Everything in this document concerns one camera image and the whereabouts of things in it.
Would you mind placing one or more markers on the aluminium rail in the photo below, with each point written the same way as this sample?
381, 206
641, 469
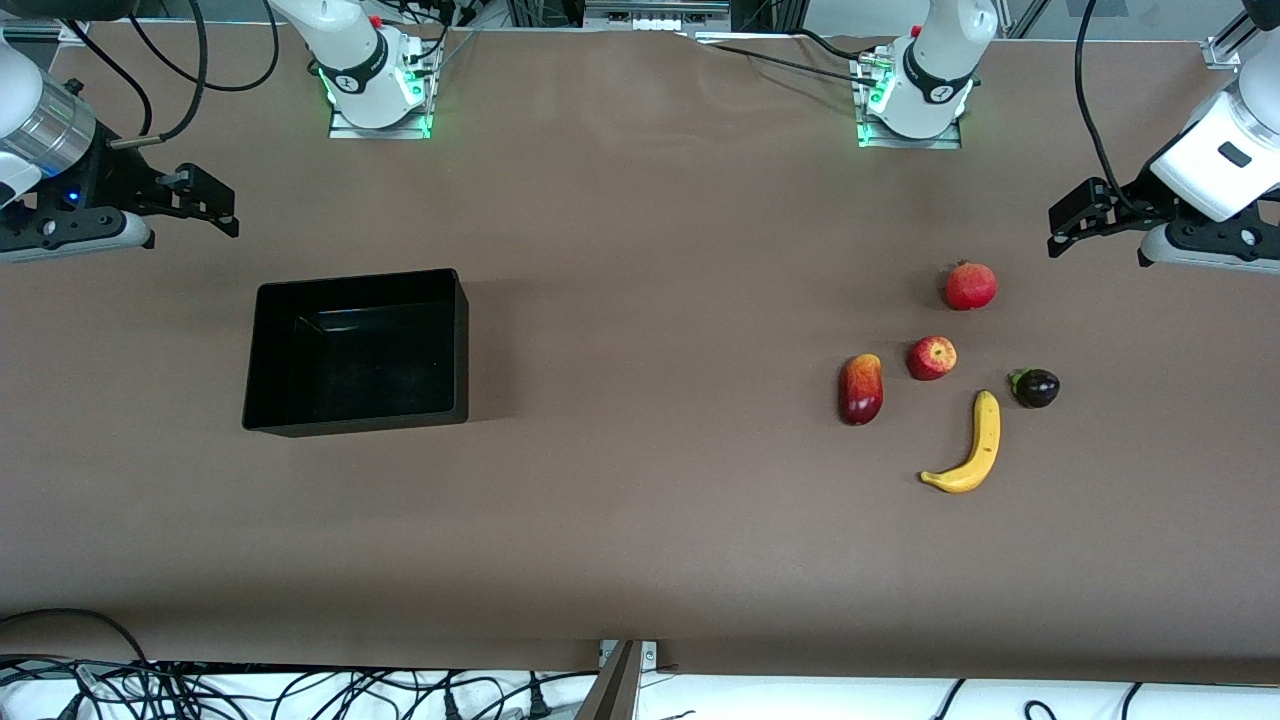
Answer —
30, 33

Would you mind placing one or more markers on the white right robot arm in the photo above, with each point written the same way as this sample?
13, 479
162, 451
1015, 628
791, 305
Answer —
365, 70

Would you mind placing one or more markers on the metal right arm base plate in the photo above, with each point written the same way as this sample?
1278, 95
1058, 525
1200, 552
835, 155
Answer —
345, 130

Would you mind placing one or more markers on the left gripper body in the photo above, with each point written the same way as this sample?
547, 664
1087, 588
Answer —
1133, 198

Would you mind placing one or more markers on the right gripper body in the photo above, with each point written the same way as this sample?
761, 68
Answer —
107, 180

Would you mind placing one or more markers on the black power plug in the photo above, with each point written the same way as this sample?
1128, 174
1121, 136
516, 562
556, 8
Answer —
452, 708
540, 705

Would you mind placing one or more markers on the dark slanted post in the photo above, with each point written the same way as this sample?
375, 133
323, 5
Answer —
612, 695

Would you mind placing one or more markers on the red yellow mango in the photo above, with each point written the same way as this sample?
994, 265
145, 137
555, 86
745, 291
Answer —
861, 390

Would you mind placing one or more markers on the aluminium corner bracket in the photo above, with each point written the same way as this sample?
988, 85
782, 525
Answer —
1222, 52

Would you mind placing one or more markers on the red pomegranate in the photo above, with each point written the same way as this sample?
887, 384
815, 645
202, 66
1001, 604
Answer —
971, 287

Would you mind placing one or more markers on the red apple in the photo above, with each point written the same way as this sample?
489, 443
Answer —
932, 358

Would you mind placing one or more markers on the dark purple eggplant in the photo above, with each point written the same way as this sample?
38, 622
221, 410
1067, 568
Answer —
1038, 388

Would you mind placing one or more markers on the black plastic box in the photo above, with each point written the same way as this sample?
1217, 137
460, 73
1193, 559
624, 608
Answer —
355, 360

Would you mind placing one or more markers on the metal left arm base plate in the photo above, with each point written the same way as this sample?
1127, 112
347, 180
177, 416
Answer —
950, 143

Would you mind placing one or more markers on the small metal table bracket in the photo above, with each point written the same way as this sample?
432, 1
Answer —
648, 655

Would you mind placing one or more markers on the white power strip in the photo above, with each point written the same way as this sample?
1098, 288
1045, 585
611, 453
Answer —
655, 20

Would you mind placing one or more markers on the yellow banana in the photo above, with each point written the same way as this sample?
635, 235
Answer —
985, 440

